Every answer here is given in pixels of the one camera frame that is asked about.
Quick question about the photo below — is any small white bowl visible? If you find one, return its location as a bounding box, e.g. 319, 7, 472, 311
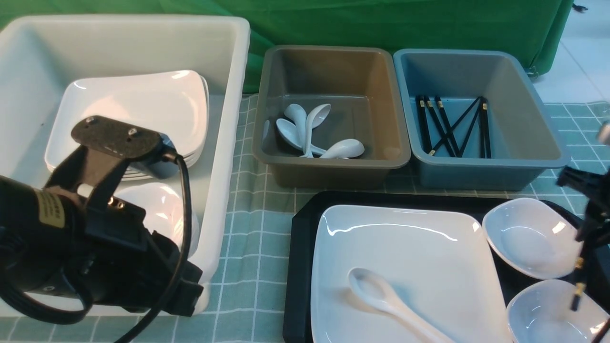
506, 280, 609, 343
482, 198, 582, 280

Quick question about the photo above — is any green backdrop cloth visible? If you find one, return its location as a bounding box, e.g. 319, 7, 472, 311
0, 0, 573, 93

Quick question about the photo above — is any green checkered tablecloth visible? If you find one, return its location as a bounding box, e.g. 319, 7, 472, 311
1, 95, 609, 343

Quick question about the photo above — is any white spoon in bin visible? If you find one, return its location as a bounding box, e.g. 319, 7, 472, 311
284, 103, 313, 158
319, 139, 365, 159
276, 119, 327, 157
302, 103, 331, 158

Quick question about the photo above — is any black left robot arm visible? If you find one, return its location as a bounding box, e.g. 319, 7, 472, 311
1, 143, 204, 325

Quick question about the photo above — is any large white plastic bin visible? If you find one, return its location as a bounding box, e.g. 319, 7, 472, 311
0, 14, 250, 314

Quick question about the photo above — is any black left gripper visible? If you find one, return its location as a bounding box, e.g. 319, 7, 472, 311
43, 143, 204, 316

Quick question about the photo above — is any blue-grey plastic bin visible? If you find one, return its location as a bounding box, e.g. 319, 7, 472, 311
394, 49, 570, 191

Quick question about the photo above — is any top stacked white bowl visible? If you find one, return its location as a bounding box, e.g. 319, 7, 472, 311
114, 182, 184, 250

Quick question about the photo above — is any stacked white plate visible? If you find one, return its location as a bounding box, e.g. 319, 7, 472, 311
44, 70, 209, 173
48, 76, 210, 177

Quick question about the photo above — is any white ceramic spoon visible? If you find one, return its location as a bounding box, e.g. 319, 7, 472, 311
348, 267, 454, 343

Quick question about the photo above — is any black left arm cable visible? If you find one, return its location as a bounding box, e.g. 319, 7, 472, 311
0, 152, 192, 343

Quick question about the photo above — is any top stacked white plate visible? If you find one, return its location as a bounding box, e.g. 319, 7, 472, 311
44, 70, 209, 173

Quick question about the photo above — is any black chopstick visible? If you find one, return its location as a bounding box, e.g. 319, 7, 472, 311
480, 99, 492, 159
434, 95, 459, 157
430, 96, 481, 157
416, 95, 432, 154
458, 101, 482, 158
570, 240, 592, 312
424, 96, 456, 158

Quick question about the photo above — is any brown plastic bin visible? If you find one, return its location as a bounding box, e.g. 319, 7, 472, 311
252, 45, 412, 189

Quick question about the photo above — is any black serving tray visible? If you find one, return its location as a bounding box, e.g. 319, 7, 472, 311
283, 192, 610, 343

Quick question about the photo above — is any large white square plate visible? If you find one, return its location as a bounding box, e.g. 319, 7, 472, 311
311, 205, 512, 343

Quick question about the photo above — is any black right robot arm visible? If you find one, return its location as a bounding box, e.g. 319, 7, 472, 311
556, 166, 609, 311

